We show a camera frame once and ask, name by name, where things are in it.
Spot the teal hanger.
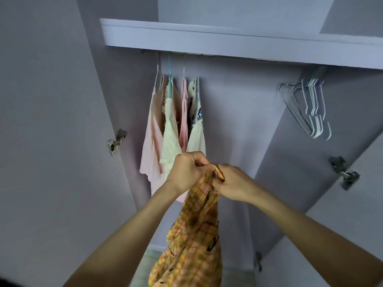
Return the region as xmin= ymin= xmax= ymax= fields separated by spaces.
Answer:
xmin=167 ymin=54 xmax=174 ymax=99

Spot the bunch of empty white hangers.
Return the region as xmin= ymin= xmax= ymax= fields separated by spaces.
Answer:
xmin=277 ymin=66 xmax=332 ymax=141

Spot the person's right hand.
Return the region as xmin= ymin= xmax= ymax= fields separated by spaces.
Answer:
xmin=213 ymin=164 xmax=263 ymax=204

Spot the pale pink shirt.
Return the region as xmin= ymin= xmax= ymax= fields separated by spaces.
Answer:
xmin=140 ymin=83 xmax=168 ymax=196

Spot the cream lace garment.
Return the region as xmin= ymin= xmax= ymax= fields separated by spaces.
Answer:
xmin=159 ymin=86 xmax=183 ymax=177

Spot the person's right forearm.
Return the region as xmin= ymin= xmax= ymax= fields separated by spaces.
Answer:
xmin=251 ymin=184 xmax=383 ymax=287

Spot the lilac wardrobe shelf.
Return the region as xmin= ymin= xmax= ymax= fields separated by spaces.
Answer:
xmin=99 ymin=18 xmax=383 ymax=70

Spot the person's left forearm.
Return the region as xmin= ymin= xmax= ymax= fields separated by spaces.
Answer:
xmin=64 ymin=180 xmax=190 ymax=287

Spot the yellow plaid garment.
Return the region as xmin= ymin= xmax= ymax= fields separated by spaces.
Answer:
xmin=149 ymin=164 xmax=225 ymax=287

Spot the pink garment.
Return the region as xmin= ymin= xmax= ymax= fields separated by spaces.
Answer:
xmin=176 ymin=78 xmax=190 ymax=203

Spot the white wire hanger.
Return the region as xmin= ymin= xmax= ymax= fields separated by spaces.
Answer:
xmin=153 ymin=52 xmax=164 ymax=90

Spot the cream garment with dark print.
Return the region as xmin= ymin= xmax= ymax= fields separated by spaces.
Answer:
xmin=186 ymin=77 xmax=207 ymax=158

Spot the person's left hand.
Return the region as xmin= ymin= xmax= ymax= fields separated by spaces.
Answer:
xmin=166 ymin=151 xmax=212 ymax=195

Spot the lilac wardrobe door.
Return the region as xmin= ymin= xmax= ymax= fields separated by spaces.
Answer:
xmin=254 ymin=125 xmax=383 ymax=287
xmin=0 ymin=0 xmax=137 ymax=287

